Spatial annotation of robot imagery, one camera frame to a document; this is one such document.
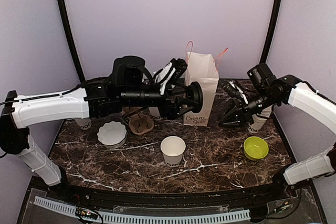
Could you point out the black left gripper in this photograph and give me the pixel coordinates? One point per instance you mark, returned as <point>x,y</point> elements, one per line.
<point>174,111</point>

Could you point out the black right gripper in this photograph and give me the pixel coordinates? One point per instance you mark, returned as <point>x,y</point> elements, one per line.
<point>243,114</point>

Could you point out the white paper bag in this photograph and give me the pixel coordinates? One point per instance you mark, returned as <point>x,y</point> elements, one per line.
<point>203,69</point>

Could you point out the cardboard cup carrier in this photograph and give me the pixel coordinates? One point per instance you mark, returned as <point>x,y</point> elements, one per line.
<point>138,122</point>

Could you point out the white paper cup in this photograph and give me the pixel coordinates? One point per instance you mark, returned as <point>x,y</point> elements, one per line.
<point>84,124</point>
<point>172,148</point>

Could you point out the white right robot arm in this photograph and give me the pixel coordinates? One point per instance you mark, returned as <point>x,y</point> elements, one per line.
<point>247,106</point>

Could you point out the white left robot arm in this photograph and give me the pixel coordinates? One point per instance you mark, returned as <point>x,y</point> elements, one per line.
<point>129,85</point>

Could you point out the stack of white paper cups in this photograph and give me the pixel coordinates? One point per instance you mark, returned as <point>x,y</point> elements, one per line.
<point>259,120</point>

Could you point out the paper cup holding straws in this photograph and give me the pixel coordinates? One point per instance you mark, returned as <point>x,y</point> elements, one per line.
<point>155,114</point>

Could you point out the green bowl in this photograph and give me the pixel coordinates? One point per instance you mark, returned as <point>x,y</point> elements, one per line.
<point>255,148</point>

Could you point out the white fluted dish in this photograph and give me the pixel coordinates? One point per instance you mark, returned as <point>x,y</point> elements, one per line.
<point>112,134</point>

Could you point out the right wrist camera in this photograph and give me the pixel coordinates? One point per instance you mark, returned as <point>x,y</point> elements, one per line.
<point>236,93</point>

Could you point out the right black frame post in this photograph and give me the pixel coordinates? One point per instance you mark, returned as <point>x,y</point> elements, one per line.
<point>270,31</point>

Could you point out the black frame post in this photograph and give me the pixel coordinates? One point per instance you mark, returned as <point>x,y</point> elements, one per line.
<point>270,31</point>
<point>70,40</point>

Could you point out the white cable duct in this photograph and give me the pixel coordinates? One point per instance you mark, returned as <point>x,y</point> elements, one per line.
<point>144,215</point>

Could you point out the left black frame post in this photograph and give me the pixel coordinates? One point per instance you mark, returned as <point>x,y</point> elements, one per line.
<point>70,40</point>

